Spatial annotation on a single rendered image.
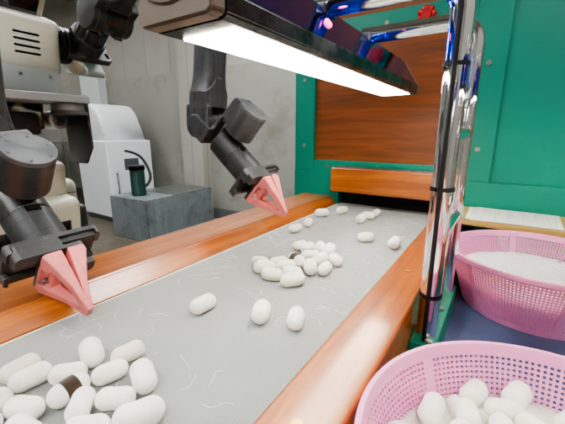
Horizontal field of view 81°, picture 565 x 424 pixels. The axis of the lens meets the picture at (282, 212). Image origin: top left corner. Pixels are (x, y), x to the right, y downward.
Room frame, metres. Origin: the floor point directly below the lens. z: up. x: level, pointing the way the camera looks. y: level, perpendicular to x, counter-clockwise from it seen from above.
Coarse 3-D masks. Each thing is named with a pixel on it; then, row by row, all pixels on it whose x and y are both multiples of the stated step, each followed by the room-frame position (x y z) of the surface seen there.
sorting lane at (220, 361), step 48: (288, 240) 0.67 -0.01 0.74; (336, 240) 0.67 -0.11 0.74; (384, 240) 0.67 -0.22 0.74; (144, 288) 0.45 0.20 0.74; (192, 288) 0.45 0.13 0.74; (240, 288) 0.45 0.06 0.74; (288, 288) 0.45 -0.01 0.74; (336, 288) 0.45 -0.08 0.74; (48, 336) 0.33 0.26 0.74; (96, 336) 0.33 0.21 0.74; (144, 336) 0.33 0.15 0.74; (192, 336) 0.33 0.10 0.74; (240, 336) 0.33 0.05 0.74; (288, 336) 0.33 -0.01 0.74; (0, 384) 0.26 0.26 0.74; (48, 384) 0.26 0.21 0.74; (192, 384) 0.26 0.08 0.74; (240, 384) 0.26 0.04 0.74
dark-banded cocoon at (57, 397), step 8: (80, 376) 0.24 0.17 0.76; (88, 376) 0.25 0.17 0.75; (56, 384) 0.23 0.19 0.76; (88, 384) 0.25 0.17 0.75; (48, 392) 0.23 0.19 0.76; (56, 392) 0.23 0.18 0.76; (64, 392) 0.23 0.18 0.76; (48, 400) 0.22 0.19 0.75; (56, 400) 0.22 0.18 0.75; (64, 400) 0.23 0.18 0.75; (56, 408) 0.22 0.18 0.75
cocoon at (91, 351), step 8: (80, 344) 0.29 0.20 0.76; (88, 344) 0.28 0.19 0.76; (96, 344) 0.29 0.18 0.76; (80, 352) 0.28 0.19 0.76; (88, 352) 0.27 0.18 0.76; (96, 352) 0.28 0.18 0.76; (104, 352) 0.29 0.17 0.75; (80, 360) 0.27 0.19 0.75; (88, 360) 0.27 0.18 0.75; (96, 360) 0.27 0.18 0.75
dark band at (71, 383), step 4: (68, 376) 0.24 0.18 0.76; (72, 376) 0.24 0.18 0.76; (76, 376) 0.24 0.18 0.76; (64, 380) 0.24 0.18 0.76; (68, 380) 0.24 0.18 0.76; (72, 380) 0.24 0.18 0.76; (76, 380) 0.24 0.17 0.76; (64, 384) 0.23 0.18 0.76; (68, 384) 0.23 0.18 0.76; (72, 384) 0.24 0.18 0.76; (76, 384) 0.24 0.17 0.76; (80, 384) 0.24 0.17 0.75; (68, 388) 0.23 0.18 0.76; (72, 388) 0.23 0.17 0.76; (76, 388) 0.24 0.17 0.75; (68, 392) 0.23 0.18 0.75; (72, 392) 0.23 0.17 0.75
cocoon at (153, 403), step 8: (136, 400) 0.22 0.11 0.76; (144, 400) 0.21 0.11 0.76; (152, 400) 0.21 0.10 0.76; (160, 400) 0.22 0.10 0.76; (120, 408) 0.21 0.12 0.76; (128, 408) 0.21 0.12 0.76; (136, 408) 0.21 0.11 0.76; (144, 408) 0.21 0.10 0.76; (152, 408) 0.21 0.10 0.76; (160, 408) 0.21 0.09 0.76; (112, 416) 0.21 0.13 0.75; (120, 416) 0.20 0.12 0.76; (128, 416) 0.20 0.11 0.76; (136, 416) 0.20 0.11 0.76; (144, 416) 0.21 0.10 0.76; (152, 416) 0.21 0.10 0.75; (160, 416) 0.21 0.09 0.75
